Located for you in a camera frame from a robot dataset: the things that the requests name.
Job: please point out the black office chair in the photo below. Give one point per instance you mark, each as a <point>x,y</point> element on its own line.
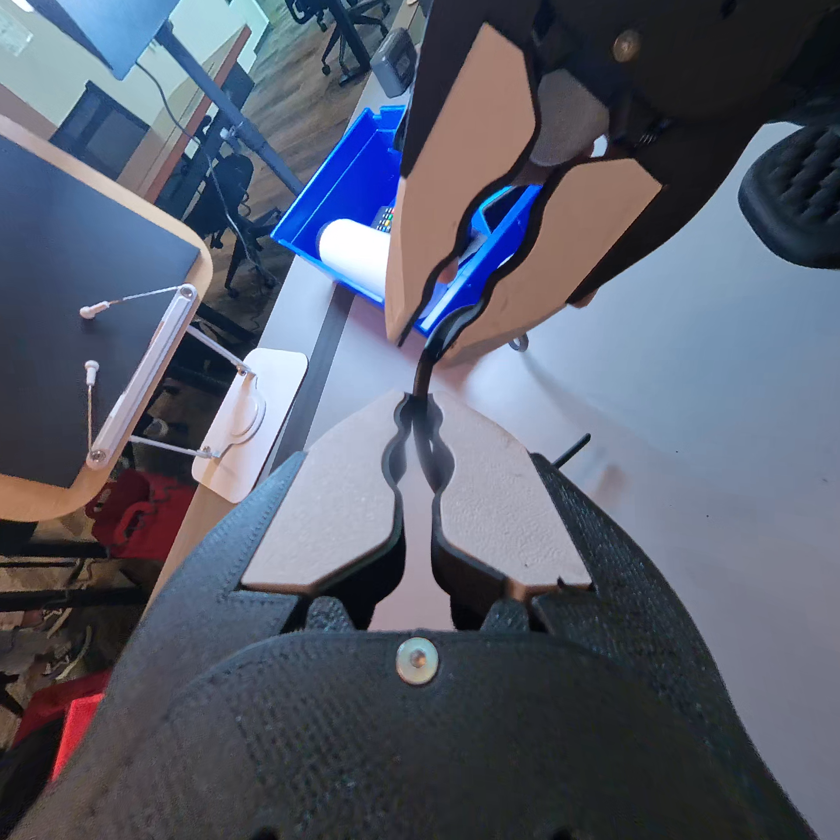
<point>348,33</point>
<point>229,190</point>

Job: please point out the red bag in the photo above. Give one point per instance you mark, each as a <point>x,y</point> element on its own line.
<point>138,518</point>

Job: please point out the white metal bracket bar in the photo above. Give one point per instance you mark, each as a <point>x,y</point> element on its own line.
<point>141,377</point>

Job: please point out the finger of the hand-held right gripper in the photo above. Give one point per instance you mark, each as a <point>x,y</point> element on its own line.
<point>466,131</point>
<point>584,229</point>

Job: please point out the grey electronic device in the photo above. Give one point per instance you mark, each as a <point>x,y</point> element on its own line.
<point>394,62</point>

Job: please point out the dark monitor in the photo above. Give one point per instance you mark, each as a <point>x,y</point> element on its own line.
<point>111,26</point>

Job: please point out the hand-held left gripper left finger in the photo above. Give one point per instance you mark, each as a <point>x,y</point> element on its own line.
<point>328,505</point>

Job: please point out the white paper roll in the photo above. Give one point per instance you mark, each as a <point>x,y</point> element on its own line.
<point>354,256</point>

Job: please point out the black cabinet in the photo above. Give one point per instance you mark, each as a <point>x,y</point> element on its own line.
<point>98,131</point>

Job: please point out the wooden desk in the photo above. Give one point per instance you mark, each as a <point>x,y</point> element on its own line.
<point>187,124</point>

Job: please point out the black metal stand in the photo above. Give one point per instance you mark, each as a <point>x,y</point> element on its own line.
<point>59,594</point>

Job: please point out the remote with coloured buttons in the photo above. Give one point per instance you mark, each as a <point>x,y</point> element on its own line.
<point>384,218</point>

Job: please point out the red plastic case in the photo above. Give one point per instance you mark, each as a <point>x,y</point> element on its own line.
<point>72,722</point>

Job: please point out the blue plastic bin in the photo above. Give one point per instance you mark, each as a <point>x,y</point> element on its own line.
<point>348,177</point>

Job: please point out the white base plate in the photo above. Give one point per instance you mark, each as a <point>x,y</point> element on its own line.
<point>262,407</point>

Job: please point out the white wall plate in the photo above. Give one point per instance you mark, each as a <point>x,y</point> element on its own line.
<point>14,29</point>

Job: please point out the black table with wooden edge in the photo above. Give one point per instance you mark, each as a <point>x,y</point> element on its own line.
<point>65,295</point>

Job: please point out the white pin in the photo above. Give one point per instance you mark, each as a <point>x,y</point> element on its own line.
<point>90,310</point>
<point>92,369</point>

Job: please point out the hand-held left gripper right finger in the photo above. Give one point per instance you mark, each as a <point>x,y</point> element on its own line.
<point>505,512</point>

